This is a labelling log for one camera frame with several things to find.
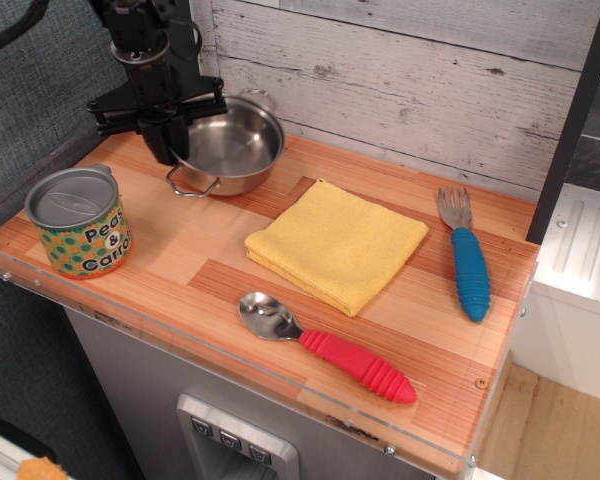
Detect yellow folded cloth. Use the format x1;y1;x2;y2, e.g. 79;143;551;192
245;179;428;317

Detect stainless steel pot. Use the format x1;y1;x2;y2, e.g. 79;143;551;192
166;89;286;198

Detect grey cabinet with dispenser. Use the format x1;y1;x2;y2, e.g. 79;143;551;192
67;310;429;479

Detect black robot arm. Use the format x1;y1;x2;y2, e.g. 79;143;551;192
87;1;227;166

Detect fork with blue handle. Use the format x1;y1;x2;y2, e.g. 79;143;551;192
438;188;491;322

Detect orange object at corner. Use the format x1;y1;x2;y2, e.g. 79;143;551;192
16;457;69;480

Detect spoon with red handle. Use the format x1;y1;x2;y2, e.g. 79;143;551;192
239;292;417;404

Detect peas and carrots can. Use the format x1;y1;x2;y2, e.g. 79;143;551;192
25;164;132;279

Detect white toy sink unit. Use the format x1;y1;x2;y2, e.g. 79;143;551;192
510;84;600;399

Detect dark right shelf post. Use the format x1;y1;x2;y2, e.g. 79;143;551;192
526;19;600;245

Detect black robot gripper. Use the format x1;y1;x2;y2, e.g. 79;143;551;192
87;47;227;165

